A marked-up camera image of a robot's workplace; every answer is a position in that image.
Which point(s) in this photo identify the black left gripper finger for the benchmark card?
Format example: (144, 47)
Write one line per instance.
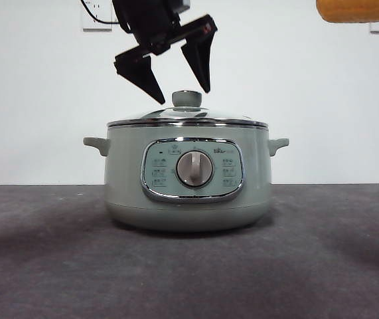
(139, 74)
(200, 60)

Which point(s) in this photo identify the glass lid with green knob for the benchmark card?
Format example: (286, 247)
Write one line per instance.
(187, 99)

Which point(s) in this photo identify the yellow corn cob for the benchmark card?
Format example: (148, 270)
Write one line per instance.
(358, 10)

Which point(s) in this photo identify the sage green electric cooking pot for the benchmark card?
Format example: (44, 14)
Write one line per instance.
(126, 186)

